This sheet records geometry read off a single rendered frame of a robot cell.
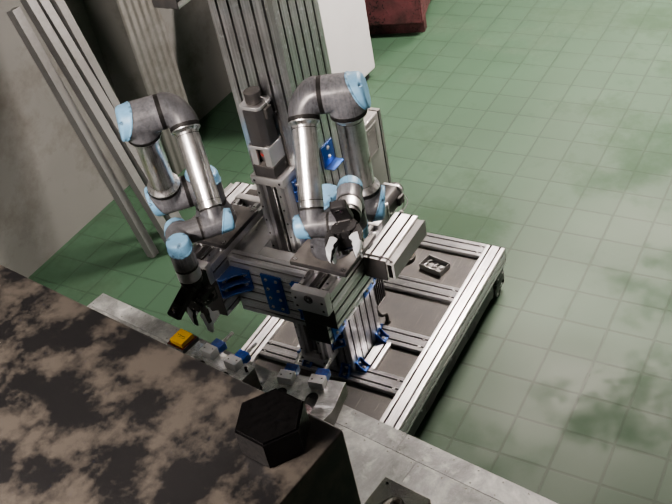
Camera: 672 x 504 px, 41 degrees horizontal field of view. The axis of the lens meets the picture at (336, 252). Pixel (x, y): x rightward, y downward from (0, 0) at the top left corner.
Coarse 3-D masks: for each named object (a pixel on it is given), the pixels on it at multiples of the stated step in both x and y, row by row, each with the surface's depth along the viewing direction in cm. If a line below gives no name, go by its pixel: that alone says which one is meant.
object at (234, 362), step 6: (252, 348) 299; (234, 354) 297; (240, 354) 296; (246, 354) 296; (228, 360) 293; (234, 360) 292; (240, 360) 292; (246, 360) 296; (228, 366) 294; (234, 366) 291; (240, 366) 293
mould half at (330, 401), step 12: (276, 372) 294; (264, 384) 291; (276, 384) 290; (300, 384) 288; (336, 384) 285; (300, 396) 284; (324, 396) 282; (336, 396) 281; (312, 408) 278; (324, 408) 278; (336, 408) 280; (324, 420) 271; (336, 420) 281
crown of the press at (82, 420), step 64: (0, 320) 153; (64, 320) 150; (0, 384) 140; (64, 384) 138; (128, 384) 136; (192, 384) 133; (0, 448) 130; (64, 448) 128; (128, 448) 126; (192, 448) 124; (256, 448) 117; (320, 448) 120
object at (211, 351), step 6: (228, 336) 305; (216, 342) 302; (222, 342) 302; (204, 348) 299; (210, 348) 299; (216, 348) 298; (222, 348) 302; (204, 354) 299; (210, 354) 297; (216, 354) 299
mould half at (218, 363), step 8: (200, 344) 305; (192, 352) 303; (200, 352) 302; (200, 360) 299; (208, 360) 298; (216, 360) 298; (216, 368) 295; (224, 368) 294; (240, 368) 293; (248, 368) 292; (232, 376) 291; (240, 376) 290; (248, 376) 291; (256, 376) 294; (256, 384) 296
